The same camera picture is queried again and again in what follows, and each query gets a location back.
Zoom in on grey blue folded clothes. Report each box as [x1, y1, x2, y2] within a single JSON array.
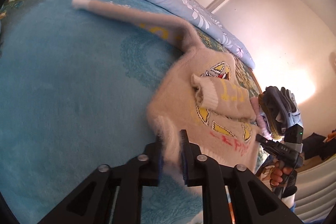
[[258, 86, 303, 139]]

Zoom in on teal floral bed blanket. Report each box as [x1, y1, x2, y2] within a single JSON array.
[[0, 0, 263, 224]]

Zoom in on fuzzy beige cartoon sweater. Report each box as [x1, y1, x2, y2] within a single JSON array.
[[72, 0, 260, 183]]

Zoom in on person's right hand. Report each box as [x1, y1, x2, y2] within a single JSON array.
[[270, 161, 293, 187]]

